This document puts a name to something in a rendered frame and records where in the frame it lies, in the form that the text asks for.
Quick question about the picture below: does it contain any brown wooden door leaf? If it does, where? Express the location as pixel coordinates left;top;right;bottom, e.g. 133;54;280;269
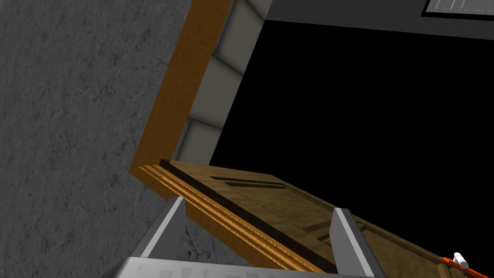
159;158;474;278

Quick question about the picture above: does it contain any orange and white door handle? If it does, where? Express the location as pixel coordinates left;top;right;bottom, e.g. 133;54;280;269
440;252;494;278

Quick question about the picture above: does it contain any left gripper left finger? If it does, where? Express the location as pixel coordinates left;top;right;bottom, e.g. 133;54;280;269
132;196;186;260

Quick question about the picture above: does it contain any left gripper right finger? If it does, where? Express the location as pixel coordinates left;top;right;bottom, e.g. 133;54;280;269
329;208;382;278

